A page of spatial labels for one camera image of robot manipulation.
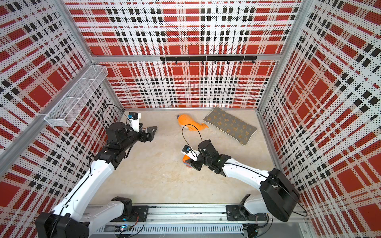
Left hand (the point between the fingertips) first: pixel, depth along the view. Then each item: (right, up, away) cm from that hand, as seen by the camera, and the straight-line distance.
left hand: (151, 125), depth 77 cm
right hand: (+21, -18, +5) cm, 28 cm away
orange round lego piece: (+18, -18, +3) cm, 26 cm away
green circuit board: (-11, -49, -8) cm, 51 cm away
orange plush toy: (+15, +4, +27) cm, 32 cm away
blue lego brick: (+19, -23, +7) cm, 30 cm away
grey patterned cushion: (+51, -3, +25) cm, 57 cm away
